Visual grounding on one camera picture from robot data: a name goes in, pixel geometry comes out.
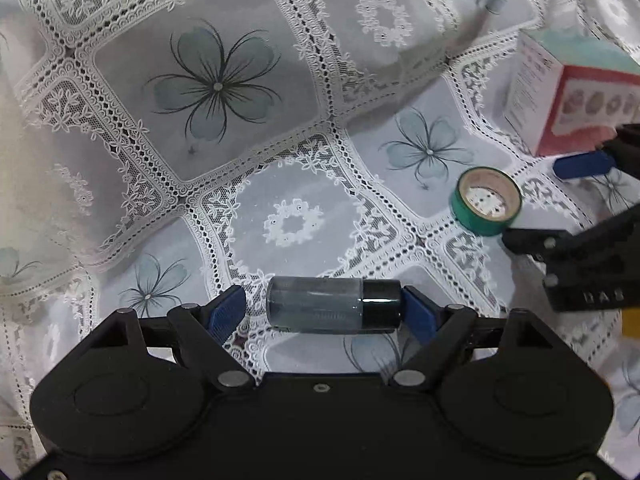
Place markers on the red and teal box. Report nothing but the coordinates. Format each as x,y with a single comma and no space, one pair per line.
575,110

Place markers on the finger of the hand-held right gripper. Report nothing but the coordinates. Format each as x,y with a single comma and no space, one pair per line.
530,241
582,166

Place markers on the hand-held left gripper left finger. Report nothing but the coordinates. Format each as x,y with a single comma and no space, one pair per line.
227,310

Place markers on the green tape roll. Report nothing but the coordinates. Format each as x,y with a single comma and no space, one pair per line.
462,215

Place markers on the floral lace cloth cover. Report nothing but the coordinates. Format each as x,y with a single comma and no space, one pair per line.
200,185

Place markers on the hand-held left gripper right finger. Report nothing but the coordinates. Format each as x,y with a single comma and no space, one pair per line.
420,312

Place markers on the yellow flat box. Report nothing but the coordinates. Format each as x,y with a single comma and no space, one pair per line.
631,322

